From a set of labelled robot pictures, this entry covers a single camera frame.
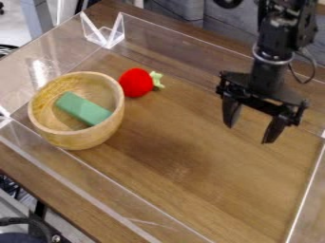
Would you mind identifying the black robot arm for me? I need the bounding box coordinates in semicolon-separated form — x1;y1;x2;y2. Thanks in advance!
215;0;317;143

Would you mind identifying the black cable on floor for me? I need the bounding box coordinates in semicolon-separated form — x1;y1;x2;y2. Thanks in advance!
0;216;53;243

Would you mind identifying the green rectangular block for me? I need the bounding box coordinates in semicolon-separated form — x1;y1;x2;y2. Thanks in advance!
55;91;112;126

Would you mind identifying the red plush fruit green stem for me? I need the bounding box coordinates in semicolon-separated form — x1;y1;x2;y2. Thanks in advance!
117;67;164;98

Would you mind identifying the light wooden bowl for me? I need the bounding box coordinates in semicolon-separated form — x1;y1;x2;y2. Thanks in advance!
28;71;124;150

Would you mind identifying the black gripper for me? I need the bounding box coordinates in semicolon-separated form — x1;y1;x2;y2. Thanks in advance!
215;45;309;143

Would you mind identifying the black table leg bracket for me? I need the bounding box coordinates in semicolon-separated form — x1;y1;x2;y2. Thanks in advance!
28;201;72;243

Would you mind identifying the clear acrylic tray enclosure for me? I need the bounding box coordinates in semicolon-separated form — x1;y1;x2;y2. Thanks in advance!
0;13;325;243

